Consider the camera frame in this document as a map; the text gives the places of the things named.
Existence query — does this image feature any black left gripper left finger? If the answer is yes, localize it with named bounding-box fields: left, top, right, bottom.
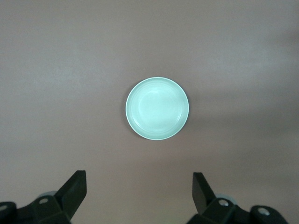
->
left=0, top=170, right=88, bottom=224

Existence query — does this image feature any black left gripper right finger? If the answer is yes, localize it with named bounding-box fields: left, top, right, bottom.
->
left=187, top=172, right=288, bottom=224

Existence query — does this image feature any light green round plate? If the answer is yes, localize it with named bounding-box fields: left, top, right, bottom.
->
left=125, top=77, right=190, bottom=141

